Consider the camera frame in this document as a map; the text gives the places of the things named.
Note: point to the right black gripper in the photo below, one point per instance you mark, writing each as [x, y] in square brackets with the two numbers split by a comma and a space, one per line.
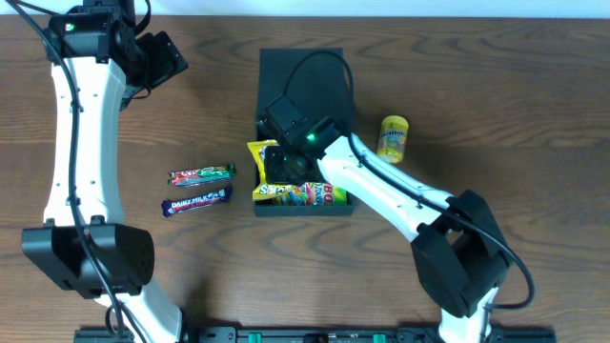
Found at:
[278, 165]

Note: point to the yellow sunflower seed snack bag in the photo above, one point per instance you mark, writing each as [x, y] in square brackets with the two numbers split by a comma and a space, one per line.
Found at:
[264, 190]

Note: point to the yellow Mentos gum bottle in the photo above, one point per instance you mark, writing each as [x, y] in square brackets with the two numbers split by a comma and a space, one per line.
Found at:
[392, 138]

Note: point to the red green Milo KitKat bar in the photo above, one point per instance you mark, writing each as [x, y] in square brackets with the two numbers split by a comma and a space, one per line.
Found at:
[201, 176]

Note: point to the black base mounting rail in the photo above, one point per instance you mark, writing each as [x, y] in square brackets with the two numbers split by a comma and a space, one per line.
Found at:
[401, 335]

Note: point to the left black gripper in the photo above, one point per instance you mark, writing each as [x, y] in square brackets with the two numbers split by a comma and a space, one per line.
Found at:
[168, 57]

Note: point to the dark green hinged gift box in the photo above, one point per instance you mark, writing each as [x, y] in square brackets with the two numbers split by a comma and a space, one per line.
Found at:
[316, 85]

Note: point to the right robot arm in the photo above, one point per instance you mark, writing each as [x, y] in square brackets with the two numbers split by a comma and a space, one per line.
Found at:
[460, 254]

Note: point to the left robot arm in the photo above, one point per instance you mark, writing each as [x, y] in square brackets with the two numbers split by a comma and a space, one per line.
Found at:
[102, 58]

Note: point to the purple Dairy Milk chocolate bar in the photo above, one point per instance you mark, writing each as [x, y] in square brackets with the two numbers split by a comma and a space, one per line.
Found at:
[172, 207]

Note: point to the green Haribo gummy worms bag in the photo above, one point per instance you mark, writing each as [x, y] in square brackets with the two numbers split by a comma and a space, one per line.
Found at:
[313, 194]

